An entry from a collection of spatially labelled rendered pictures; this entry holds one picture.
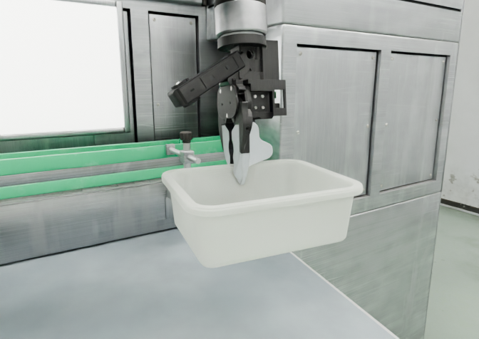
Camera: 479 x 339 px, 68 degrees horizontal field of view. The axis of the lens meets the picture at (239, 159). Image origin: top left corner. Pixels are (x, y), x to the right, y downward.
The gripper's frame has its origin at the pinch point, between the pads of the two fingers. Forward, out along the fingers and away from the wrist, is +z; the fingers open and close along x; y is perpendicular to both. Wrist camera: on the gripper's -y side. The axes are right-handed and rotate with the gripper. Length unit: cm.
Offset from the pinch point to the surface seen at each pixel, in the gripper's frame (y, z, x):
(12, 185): -33.4, 2.5, 35.8
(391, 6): 57, -36, 22
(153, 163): -4.4, 0.9, 38.8
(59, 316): -25.9, 21.2, 13.1
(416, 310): 84, 62, 37
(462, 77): 284, -36, 153
